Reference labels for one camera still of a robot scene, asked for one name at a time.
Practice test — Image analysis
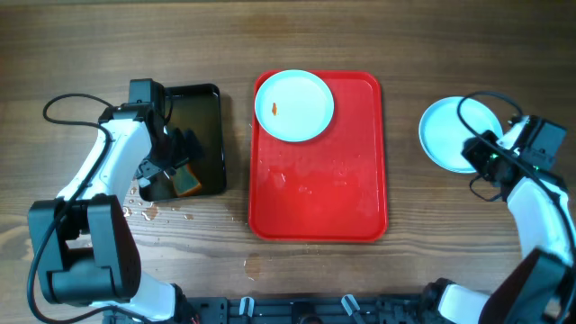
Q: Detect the green and orange sponge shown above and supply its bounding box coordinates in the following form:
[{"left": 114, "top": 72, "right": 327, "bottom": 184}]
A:
[{"left": 171, "top": 164, "right": 202, "bottom": 197}]

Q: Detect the light blue plate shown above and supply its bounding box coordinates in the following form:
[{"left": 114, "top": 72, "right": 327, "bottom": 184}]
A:
[
  {"left": 254, "top": 69, "right": 335, "bottom": 142},
  {"left": 418, "top": 96, "right": 503, "bottom": 174}
]

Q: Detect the light blue plate top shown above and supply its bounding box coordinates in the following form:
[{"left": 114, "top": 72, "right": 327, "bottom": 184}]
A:
[{"left": 254, "top": 69, "right": 335, "bottom": 142}]

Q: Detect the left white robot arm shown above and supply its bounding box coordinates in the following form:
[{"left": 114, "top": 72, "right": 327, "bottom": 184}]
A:
[{"left": 26, "top": 102, "right": 199, "bottom": 323}]

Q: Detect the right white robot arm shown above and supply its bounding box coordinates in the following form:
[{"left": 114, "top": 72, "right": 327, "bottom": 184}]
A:
[{"left": 420, "top": 130, "right": 575, "bottom": 323}]

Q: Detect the black rectangular water tray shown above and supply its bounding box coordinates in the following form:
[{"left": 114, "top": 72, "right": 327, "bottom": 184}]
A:
[{"left": 139, "top": 84, "right": 227, "bottom": 202}]

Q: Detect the red plastic tray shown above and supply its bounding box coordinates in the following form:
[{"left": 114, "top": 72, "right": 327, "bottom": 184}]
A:
[{"left": 248, "top": 70, "right": 388, "bottom": 243}]

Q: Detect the right black cable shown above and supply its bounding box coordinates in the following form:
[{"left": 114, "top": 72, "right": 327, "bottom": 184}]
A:
[{"left": 456, "top": 91, "right": 576, "bottom": 324}]

